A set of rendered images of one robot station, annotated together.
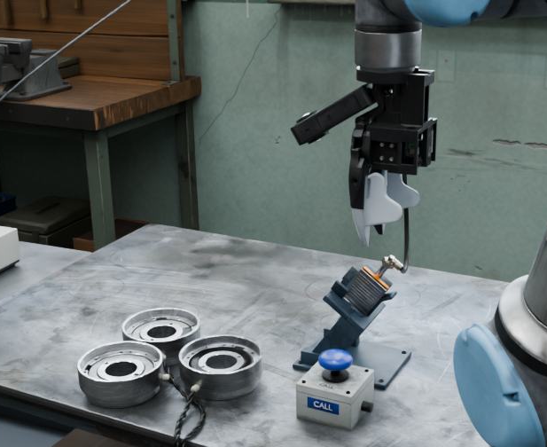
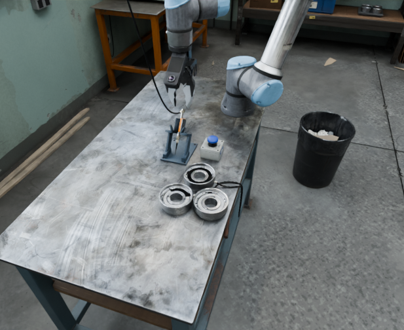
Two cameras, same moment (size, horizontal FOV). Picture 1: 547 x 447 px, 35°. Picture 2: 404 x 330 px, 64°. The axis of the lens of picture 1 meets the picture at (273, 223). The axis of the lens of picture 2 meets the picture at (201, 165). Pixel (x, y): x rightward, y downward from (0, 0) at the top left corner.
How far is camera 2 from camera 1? 141 cm
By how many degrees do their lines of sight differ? 85
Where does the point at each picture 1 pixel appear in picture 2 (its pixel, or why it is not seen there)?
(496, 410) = (277, 93)
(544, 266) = (283, 56)
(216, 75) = not seen: outside the picture
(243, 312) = (137, 184)
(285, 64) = not seen: outside the picture
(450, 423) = (213, 133)
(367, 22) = (189, 27)
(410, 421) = not seen: hidden behind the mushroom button
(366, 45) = (190, 36)
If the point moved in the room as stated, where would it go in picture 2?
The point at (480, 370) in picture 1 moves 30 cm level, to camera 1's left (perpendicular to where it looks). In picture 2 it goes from (274, 89) to (308, 136)
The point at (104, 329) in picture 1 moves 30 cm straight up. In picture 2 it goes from (156, 230) to (144, 148)
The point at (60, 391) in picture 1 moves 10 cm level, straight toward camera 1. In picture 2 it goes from (216, 228) to (245, 217)
